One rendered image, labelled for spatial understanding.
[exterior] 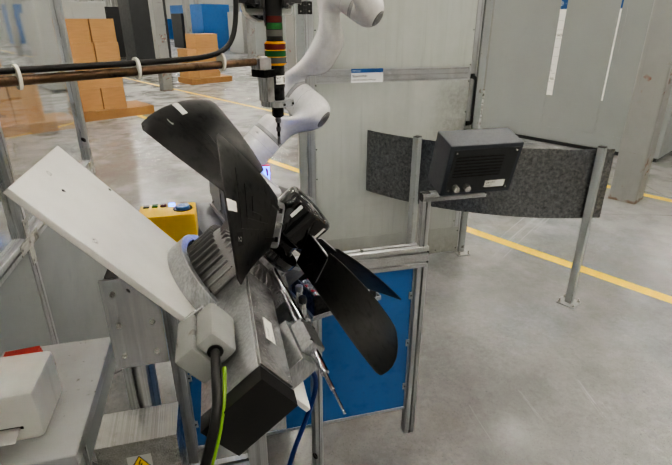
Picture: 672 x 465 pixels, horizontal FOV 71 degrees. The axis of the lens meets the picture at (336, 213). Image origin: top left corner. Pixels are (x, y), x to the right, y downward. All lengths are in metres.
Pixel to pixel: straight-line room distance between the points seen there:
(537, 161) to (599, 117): 4.21
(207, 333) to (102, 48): 8.52
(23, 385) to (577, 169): 2.60
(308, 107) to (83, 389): 1.07
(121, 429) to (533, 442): 1.66
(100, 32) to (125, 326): 8.28
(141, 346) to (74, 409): 0.20
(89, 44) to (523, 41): 6.69
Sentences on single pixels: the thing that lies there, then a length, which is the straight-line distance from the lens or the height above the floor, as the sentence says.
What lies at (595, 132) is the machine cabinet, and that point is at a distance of 7.02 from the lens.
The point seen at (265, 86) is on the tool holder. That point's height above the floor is 1.47.
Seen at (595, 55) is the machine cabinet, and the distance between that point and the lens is 6.96.
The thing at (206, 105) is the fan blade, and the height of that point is 1.42.
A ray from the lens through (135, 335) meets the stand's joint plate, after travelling 1.03.
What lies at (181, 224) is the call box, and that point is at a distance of 1.44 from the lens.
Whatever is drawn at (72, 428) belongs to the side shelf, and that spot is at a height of 0.86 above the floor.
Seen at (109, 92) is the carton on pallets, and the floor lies 0.42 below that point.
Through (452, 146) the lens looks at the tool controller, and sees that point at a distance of 1.53.
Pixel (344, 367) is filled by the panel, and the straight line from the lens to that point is 1.87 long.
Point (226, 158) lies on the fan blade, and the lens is 0.73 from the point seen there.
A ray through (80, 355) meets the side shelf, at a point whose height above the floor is 0.86.
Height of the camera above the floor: 1.59
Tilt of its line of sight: 22 degrees down
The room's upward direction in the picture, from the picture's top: straight up
